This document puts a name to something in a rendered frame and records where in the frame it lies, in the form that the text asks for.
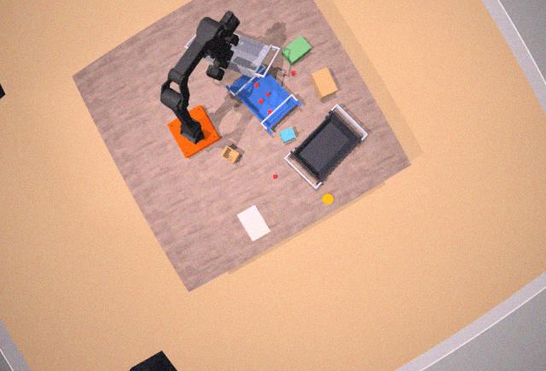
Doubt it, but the blue plastic tray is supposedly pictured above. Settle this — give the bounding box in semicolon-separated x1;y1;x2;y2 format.
225;73;302;134

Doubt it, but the green box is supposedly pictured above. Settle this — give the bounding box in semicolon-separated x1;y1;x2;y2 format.
282;36;311;66

